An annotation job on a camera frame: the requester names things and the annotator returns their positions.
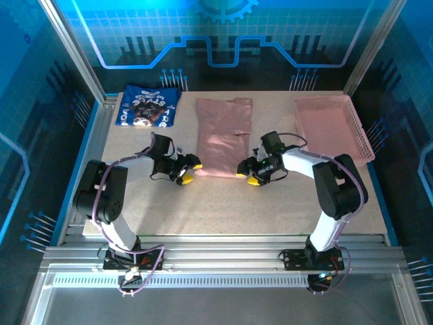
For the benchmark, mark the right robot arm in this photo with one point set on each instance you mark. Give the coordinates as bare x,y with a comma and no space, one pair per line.
335,189

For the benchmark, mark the dusty pink t-shirt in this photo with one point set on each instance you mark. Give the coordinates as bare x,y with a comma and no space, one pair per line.
223,135

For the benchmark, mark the aluminium front rail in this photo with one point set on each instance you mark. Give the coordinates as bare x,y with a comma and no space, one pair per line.
220,254

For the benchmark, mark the aluminium frame post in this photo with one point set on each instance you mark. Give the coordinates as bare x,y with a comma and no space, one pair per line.
74,54
372,50

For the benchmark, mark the pink perforated plastic basket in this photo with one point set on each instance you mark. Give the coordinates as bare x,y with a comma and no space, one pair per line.
333,128

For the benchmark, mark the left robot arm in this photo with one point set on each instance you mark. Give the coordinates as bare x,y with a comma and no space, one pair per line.
101,196

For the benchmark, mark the blue printed folded t-shirt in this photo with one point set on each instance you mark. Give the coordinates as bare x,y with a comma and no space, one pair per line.
145,106

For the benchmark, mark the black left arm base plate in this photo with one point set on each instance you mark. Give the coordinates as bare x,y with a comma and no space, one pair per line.
111,264

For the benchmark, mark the aluminium side rail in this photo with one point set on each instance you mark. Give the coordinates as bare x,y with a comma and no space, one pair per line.
96,142

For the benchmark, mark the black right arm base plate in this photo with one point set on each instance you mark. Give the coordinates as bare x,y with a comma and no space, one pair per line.
294,260

